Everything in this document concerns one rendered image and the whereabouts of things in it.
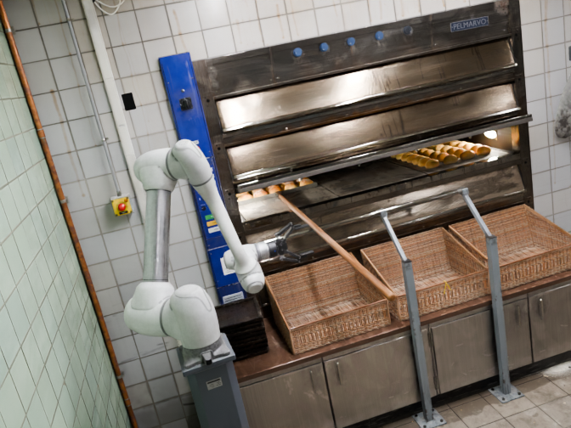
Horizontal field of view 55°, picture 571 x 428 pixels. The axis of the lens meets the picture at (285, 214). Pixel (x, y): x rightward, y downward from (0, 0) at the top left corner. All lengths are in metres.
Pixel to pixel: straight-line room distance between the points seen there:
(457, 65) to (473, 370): 1.74
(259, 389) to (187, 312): 0.92
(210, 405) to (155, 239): 0.68
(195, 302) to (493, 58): 2.33
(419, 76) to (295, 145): 0.83
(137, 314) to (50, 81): 1.32
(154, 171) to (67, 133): 0.83
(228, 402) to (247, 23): 1.88
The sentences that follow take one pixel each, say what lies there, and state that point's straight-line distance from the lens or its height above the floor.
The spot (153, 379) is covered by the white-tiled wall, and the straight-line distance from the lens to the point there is 3.40.
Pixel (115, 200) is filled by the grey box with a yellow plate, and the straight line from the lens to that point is 2.96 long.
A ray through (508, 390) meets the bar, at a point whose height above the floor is 0.03.
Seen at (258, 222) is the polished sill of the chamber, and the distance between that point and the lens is 3.11.
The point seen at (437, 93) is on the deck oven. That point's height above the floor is 1.65.
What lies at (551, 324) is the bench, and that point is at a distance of 3.49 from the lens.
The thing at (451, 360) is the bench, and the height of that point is 0.29.
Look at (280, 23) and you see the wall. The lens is 3.06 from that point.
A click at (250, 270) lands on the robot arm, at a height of 1.19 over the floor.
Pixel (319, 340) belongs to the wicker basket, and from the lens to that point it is 2.95.
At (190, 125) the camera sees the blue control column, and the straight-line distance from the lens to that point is 2.95.
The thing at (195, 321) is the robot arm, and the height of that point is 1.17.
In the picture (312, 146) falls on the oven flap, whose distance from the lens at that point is 3.11.
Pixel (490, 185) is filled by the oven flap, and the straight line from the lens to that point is 3.66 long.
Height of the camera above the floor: 2.04
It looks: 16 degrees down
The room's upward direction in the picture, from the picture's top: 12 degrees counter-clockwise
